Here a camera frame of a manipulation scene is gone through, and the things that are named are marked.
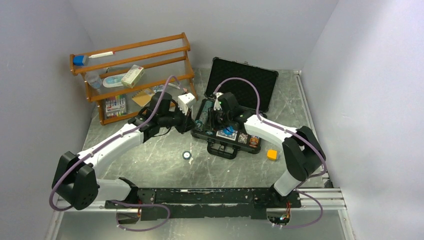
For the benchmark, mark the blue small blind button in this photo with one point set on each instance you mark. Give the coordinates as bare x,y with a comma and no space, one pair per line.
227,131

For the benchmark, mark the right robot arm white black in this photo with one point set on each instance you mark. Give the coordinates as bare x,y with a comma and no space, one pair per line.
303,154

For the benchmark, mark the black poker set case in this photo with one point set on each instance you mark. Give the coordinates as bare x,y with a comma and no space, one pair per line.
252,86

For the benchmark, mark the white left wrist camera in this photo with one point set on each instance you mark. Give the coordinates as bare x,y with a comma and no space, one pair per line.
185,102

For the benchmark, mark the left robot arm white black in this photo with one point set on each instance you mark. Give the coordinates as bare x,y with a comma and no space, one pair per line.
75,179

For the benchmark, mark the white dealer button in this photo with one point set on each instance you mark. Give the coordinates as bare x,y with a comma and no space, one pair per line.
272,155

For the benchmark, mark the orange wooden shelf rack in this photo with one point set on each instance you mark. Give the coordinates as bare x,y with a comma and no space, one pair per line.
165,60

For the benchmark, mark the white pink pen lower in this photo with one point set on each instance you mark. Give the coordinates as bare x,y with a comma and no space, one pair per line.
176,86

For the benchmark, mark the yellow notepad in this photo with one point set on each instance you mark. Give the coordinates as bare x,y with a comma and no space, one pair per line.
143,97

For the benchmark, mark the cleaning gel jar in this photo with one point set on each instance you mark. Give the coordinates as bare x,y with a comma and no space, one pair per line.
158,88

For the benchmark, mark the green orange chip row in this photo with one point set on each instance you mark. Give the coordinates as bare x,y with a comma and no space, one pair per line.
243,138

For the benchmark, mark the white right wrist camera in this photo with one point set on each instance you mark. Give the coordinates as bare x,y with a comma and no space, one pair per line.
217,95

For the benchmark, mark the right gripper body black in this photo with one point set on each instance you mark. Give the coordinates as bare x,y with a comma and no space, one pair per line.
221,120

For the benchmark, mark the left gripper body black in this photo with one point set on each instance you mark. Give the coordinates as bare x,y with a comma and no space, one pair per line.
180,120

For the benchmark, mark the green chip stack row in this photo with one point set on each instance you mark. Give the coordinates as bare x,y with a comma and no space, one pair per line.
205,112

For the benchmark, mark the aluminium frame rail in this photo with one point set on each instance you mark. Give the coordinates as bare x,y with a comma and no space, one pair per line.
329,198

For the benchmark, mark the blue white eraser block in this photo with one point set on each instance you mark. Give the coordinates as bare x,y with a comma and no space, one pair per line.
80,60

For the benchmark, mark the marker pen set pack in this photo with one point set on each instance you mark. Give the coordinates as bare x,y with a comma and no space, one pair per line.
115,106

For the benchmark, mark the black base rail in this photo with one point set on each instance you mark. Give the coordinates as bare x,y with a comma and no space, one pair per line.
179,203

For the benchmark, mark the clear plastic bottle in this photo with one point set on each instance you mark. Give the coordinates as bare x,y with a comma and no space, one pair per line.
93,79

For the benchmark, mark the oval light blue dish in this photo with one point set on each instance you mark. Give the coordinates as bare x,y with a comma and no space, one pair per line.
113,81

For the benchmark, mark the white green carton box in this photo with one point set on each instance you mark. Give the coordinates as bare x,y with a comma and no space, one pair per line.
133,76

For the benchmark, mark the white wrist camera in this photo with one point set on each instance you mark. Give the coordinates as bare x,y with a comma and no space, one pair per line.
217,95
185,102

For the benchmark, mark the white red pen top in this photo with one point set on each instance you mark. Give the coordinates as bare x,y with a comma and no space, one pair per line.
103,54

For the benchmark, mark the blue playing card deck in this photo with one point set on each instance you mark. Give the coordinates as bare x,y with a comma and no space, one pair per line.
228,135

